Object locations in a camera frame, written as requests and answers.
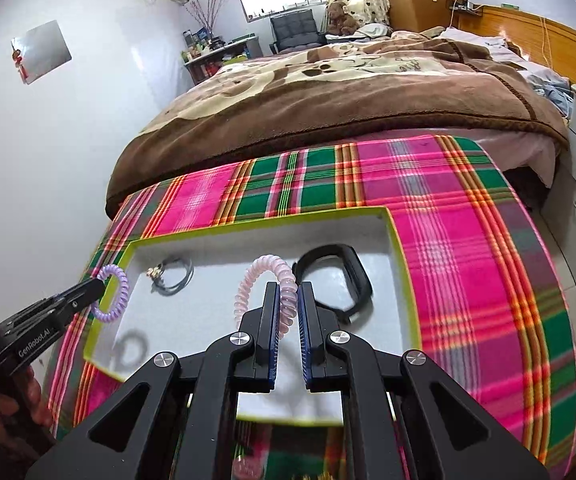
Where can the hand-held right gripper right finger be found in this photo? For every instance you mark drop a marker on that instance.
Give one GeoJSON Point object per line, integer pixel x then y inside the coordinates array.
{"type": "Point", "coordinates": [305, 330]}

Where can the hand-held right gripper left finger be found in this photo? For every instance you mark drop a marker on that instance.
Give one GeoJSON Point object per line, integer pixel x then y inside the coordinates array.
{"type": "Point", "coordinates": [273, 320]}

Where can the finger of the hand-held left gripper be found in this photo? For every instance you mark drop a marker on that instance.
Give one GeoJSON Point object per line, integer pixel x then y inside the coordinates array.
{"type": "Point", "coordinates": [85, 294]}

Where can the yellow-green tray box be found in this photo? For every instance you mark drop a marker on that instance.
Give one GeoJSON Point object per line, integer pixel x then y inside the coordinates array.
{"type": "Point", "coordinates": [208, 260]}

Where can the person's left hand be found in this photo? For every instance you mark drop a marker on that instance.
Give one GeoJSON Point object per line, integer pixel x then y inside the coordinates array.
{"type": "Point", "coordinates": [38, 400]}

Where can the black wristband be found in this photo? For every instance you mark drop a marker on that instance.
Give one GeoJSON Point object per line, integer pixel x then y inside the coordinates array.
{"type": "Point", "coordinates": [363, 275]}

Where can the pink green plaid cloth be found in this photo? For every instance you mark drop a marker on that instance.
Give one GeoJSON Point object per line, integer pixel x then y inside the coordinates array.
{"type": "Point", "coordinates": [468, 260]}

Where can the bed with brown blanket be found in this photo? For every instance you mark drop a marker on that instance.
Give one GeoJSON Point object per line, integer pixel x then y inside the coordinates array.
{"type": "Point", "coordinates": [318, 105]}

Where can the red tassel ornament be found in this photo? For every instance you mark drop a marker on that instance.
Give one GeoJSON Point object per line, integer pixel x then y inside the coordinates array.
{"type": "Point", "coordinates": [18, 62]}

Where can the white shelf with bottles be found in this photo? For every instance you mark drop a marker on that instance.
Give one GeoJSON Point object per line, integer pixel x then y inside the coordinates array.
{"type": "Point", "coordinates": [208, 67]}

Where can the grey armchair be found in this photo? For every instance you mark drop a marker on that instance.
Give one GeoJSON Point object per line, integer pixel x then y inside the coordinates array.
{"type": "Point", "coordinates": [295, 27]}

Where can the dried flower branches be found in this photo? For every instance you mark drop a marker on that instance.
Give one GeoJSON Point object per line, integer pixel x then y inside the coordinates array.
{"type": "Point", "coordinates": [208, 15]}

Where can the white pillow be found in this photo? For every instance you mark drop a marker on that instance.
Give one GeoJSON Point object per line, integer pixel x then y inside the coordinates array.
{"type": "Point", "coordinates": [375, 31]}

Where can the brown teddy bear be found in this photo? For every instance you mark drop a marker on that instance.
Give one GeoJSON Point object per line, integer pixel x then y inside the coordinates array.
{"type": "Point", "coordinates": [340, 17]}

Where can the grey blue clothes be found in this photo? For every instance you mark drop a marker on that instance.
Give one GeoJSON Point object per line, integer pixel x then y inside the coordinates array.
{"type": "Point", "coordinates": [550, 90]}

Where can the wooden headboard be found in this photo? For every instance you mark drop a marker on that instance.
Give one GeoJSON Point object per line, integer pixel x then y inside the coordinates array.
{"type": "Point", "coordinates": [558, 40]}

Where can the silver wall panel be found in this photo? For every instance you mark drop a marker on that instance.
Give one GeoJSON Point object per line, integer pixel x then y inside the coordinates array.
{"type": "Point", "coordinates": [43, 50]}

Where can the wall shelf with chargers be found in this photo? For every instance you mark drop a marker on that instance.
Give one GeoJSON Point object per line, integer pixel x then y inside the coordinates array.
{"type": "Point", "coordinates": [468, 7]}

